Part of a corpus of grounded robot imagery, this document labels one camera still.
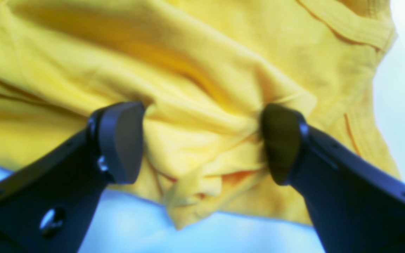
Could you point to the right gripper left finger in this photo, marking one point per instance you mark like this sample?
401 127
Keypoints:
47 206

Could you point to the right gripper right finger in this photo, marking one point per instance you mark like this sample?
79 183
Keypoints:
354 206

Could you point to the orange T-shirt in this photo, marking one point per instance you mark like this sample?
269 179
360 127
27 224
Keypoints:
204 69

